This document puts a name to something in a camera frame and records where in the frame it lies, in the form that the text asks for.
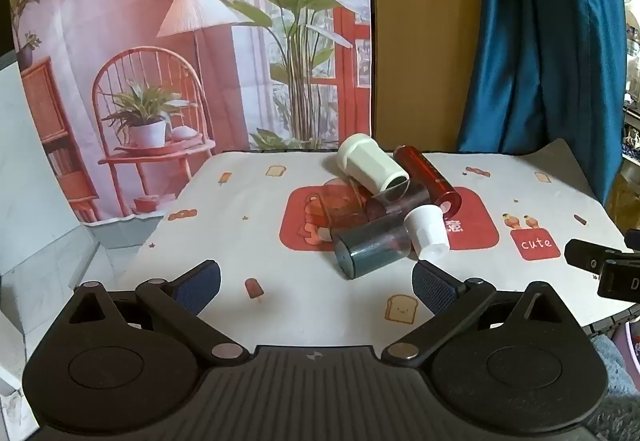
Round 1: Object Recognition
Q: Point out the clear pink cup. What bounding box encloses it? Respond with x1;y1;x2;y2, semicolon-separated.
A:
321;176;386;243

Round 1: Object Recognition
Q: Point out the blue grey cloth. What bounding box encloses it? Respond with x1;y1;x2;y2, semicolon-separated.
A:
582;333;640;441

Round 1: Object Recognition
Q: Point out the printed cartoon table mat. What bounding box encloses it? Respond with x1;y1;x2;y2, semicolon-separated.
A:
75;148;632;358

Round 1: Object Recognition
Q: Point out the red transparent cup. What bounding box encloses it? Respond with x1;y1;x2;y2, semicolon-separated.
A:
392;145;462;215

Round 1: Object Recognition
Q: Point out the brown transparent cup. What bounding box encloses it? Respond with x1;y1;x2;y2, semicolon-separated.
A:
365;183;432;225

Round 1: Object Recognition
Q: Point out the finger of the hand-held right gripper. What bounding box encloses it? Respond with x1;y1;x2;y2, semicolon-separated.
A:
597;258;640;302
564;228;640;272

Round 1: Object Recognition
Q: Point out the blue curtain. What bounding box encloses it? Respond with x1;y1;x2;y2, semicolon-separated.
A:
456;0;629;208

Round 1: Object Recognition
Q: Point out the small white cup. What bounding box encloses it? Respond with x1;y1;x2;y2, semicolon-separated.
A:
403;204;451;262

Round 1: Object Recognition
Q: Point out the dark grey transparent cup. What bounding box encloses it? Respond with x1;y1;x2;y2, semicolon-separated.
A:
332;216;414;280

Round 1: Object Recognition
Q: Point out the large white faceted cup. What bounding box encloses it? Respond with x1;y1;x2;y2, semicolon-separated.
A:
335;133;411;198

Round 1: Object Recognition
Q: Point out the room scene wall tapestry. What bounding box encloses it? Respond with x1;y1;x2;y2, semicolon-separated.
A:
8;0;374;225

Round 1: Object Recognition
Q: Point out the purple plastic basin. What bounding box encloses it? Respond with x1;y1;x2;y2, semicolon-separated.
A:
616;320;640;363

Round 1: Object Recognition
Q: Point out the brown cardboard board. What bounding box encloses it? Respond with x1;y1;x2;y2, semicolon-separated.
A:
368;0;484;153

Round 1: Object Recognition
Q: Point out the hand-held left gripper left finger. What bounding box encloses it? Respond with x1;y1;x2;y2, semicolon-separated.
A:
56;259;251;365

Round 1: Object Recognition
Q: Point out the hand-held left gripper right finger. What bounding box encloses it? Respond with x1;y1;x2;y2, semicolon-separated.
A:
381;262;581;365

